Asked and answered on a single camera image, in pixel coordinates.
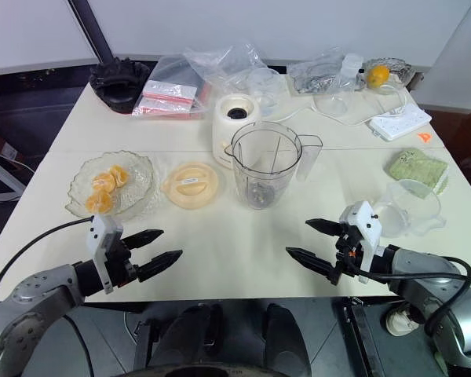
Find red striped zip bags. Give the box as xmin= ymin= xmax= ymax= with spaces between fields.
xmin=131 ymin=54 xmax=214 ymax=121

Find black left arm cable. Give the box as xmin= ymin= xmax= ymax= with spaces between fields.
xmin=0 ymin=217 xmax=94 ymax=303

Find cream round blender lid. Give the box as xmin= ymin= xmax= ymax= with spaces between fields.
xmin=161 ymin=160 xmax=221 ymax=211

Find white power strip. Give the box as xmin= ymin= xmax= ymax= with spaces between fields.
xmin=368 ymin=105 xmax=433 ymax=141

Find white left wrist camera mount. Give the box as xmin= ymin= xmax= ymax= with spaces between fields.
xmin=85 ymin=214 xmax=125 ymax=295

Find clear plastic measuring cup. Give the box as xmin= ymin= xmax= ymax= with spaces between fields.
xmin=371 ymin=179 xmax=447 ymax=239

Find scalloped clear glass plate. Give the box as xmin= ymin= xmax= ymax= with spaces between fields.
xmin=64 ymin=150 xmax=162 ymax=221

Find crumpled clear plastic bag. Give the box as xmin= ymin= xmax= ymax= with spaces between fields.
xmin=182 ymin=42 xmax=268 ymax=92

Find clear glass dish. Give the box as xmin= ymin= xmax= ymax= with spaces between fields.
xmin=362 ymin=57 xmax=417 ymax=90

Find white round floor socket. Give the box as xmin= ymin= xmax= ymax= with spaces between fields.
xmin=384 ymin=304 xmax=427 ymax=337

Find green sponge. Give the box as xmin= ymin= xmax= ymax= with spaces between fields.
xmin=384 ymin=148 xmax=450 ymax=197

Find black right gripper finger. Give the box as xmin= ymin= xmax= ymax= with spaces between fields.
xmin=305 ymin=218 xmax=345 ymax=237
xmin=285 ymin=246 xmax=338 ymax=281

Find whole orange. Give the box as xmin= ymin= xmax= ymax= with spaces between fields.
xmin=367 ymin=65 xmax=391 ymax=90

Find peeled orange piece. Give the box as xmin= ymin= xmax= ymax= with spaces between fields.
xmin=91 ymin=171 xmax=113 ymax=193
xmin=108 ymin=164 xmax=130 ymax=189
xmin=85 ymin=190 xmax=115 ymax=215

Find white power cord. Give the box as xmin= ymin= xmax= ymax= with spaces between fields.
xmin=276 ymin=83 xmax=414 ymax=127

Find black ridged holder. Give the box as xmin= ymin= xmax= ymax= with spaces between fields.
xmin=89 ymin=56 xmax=152 ymax=115

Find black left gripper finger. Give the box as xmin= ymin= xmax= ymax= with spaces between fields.
xmin=135 ymin=249 xmax=184 ymax=283
xmin=122 ymin=229 xmax=165 ymax=250

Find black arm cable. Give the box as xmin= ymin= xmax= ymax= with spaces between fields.
xmin=0 ymin=217 xmax=94 ymax=303
xmin=347 ymin=254 xmax=471 ymax=335

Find clear plastic blender jar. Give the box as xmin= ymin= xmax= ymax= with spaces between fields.
xmin=224 ymin=120 xmax=323 ymax=210

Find plastic bag with cable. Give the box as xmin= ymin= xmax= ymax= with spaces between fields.
xmin=286 ymin=46 xmax=364 ymax=96

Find clear round plastic cap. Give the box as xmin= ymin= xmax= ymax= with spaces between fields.
xmin=312 ymin=92 xmax=349 ymax=119

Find white metal frame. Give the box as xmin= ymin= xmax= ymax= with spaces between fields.
xmin=0 ymin=150 xmax=25 ymax=205

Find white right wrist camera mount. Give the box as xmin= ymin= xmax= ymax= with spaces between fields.
xmin=339 ymin=200 xmax=386 ymax=284

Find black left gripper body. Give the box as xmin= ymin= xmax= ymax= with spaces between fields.
xmin=104 ymin=234 xmax=141 ymax=291

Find white blender base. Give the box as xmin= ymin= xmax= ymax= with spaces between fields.
xmin=211 ymin=93 xmax=262 ymax=170

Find black pole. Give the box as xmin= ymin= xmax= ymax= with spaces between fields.
xmin=66 ymin=0 xmax=115 ymax=64

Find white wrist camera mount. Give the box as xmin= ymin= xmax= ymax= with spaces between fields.
xmin=339 ymin=200 xmax=386 ymax=284
xmin=85 ymin=214 xmax=125 ymax=295

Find small translucent white bottle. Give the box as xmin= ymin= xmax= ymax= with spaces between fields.
xmin=339 ymin=53 xmax=364 ymax=86

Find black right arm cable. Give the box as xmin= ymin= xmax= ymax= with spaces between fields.
xmin=347 ymin=254 xmax=471 ymax=335

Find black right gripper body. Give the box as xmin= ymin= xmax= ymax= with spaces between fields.
xmin=330 ymin=223 xmax=364 ymax=284

